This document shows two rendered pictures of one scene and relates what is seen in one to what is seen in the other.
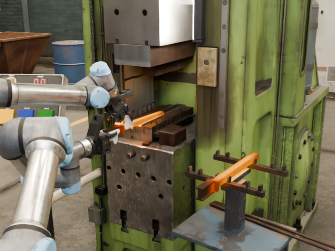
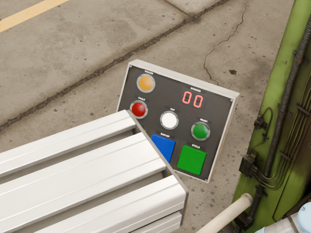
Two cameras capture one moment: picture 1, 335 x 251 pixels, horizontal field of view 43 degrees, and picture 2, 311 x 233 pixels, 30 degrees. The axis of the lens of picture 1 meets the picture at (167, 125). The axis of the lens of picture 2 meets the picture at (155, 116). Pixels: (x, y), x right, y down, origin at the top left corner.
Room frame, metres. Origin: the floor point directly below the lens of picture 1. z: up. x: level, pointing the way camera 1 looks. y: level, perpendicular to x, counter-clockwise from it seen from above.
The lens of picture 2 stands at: (0.89, 0.48, 2.35)
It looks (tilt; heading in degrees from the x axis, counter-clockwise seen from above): 46 degrees down; 12
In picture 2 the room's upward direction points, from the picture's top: 7 degrees clockwise
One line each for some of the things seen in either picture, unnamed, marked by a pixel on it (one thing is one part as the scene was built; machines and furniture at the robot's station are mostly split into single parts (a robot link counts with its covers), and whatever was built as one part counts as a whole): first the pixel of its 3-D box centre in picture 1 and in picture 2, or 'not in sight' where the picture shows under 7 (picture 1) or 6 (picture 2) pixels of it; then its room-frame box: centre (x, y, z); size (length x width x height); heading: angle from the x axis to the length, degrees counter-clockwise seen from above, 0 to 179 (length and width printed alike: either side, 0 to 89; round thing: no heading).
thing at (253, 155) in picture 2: not in sight; (249, 166); (2.24, 0.42, 0.80); 0.06 x 0.03 x 0.14; 59
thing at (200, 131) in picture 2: not in sight; (200, 131); (2.07, 0.59, 1.09); 0.05 x 0.03 x 0.04; 59
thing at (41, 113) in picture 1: (45, 117); (191, 159); (2.03, 0.60, 1.01); 0.07 x 0.05 x 0.07; 84
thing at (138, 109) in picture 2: not in sight; (138, 109); (2.09, 0.79, 1.09); 0.05 x 0.03 x 0.04; 59
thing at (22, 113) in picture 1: (26, 117); (161, 148); (2.04, 0.70, 1.01); 0.07 x 0.05 x 0.07; 84
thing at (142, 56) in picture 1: (156, 50); not in sight; (2.13, 0.05, 1.32); 0.42 x 0.20 x 0.10; 149
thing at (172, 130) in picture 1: (173, 135); not in sight; (1.91, -0.03, 0.95); 0.12 x 0.08 x 0.06; 149
